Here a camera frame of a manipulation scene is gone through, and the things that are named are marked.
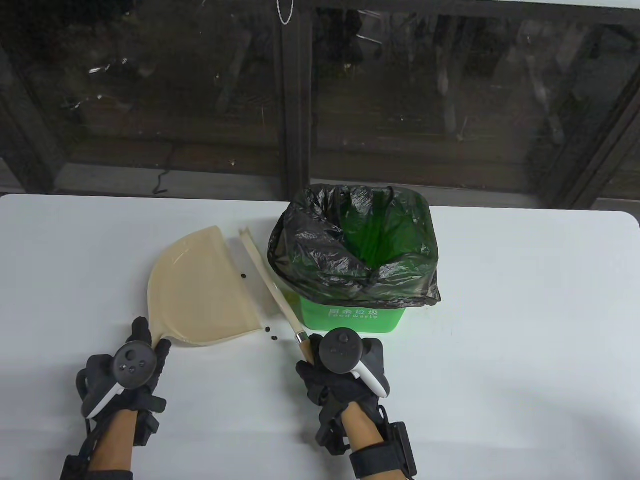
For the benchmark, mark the black plastic garbage bag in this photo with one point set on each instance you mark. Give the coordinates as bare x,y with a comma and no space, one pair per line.
310,260

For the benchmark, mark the pile of coffee beans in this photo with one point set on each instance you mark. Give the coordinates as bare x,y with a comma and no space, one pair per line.
243,276

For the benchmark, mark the person's right forearm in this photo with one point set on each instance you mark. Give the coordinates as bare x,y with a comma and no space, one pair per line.
362,427

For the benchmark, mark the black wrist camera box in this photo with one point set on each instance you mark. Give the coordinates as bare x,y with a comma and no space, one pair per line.
72,467
402,450

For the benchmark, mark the green food waste bin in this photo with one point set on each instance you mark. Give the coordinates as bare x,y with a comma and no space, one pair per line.
350,322

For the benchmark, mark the beige plastic dustpan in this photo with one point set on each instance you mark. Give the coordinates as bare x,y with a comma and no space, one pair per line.
200,285

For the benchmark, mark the black glove sensor module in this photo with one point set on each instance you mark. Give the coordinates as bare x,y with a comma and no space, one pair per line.
146,429
330,439

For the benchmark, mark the white table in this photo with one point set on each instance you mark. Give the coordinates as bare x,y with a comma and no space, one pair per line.
525,350

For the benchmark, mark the black and white hand controller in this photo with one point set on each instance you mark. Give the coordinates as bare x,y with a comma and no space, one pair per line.
340,350
135,364

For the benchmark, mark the person's left hand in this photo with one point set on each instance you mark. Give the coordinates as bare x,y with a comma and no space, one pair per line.
141,330

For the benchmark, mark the person's right hand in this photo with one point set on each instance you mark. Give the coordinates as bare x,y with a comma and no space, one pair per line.
330,392

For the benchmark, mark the dark framed glass window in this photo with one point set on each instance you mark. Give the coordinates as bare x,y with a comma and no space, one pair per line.
400,100

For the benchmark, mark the person's left forearm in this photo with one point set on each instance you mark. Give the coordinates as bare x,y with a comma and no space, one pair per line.
115,440

